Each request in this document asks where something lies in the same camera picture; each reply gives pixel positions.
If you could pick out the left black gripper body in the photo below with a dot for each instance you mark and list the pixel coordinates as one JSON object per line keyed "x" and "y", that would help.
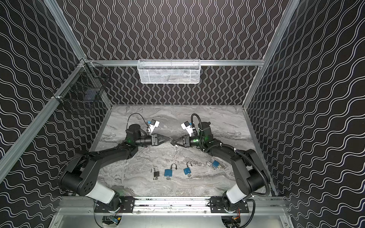
{"x": 154, "y": 139}

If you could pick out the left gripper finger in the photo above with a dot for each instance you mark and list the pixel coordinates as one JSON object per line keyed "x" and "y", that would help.
{"x": 165, "y": 142}
{"x": 164, "y": 138}

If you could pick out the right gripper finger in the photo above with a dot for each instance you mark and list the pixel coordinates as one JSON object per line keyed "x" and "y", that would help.
{"x": 177, "y": 144}
{"x": 178, "y": 139}

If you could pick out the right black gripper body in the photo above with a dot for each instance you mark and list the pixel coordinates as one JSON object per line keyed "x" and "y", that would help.
{"x": 185, "y": 140}

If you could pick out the black padlock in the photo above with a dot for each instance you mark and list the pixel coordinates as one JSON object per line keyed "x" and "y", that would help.
{"x": 155, "y": 173}
{"x": 172, "y": 141}

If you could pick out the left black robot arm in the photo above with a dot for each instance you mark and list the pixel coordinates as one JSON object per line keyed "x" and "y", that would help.
{"x": 81, "y": 173}

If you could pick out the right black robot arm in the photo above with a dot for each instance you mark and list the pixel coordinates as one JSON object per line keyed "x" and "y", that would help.
{"x": 248, "y": 169}

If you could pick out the middle blue padlock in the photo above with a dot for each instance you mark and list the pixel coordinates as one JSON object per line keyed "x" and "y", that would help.
{"x": 187, "y": 170}

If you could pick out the blue padlock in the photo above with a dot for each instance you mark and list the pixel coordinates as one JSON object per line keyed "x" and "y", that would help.
{"x": 187, "y": 170}
{"x": 213, "y": 164}
{"x": 169, "y": 172}

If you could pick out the left blue padlock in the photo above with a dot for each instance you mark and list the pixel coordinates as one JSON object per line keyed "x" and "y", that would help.
{"x": 169, "y": 172}

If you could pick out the right blue padlock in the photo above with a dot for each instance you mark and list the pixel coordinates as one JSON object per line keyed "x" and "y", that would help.
{"x": 213, "y": 164}

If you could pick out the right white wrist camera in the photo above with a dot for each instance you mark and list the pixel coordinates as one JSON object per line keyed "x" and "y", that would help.
{"x": 188, "y": 127}

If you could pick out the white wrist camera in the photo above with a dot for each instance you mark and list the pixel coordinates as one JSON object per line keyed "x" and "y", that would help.
{"x": 188, "y": 127}
{"x": 152, "y": 125}

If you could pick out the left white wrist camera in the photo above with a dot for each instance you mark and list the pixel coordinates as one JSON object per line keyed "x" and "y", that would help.
{"x": 152, "y": 125}

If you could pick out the white wire mesh basket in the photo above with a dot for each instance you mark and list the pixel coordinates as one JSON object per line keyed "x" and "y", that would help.
{"x": 169, "y": 71}

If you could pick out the black wire mesh basket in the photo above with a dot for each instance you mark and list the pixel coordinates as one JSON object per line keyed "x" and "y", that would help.
{"x": 85, "y": 90}

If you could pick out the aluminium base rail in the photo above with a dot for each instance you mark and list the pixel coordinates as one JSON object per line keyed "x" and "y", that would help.
{"x": 166, "y": 206}

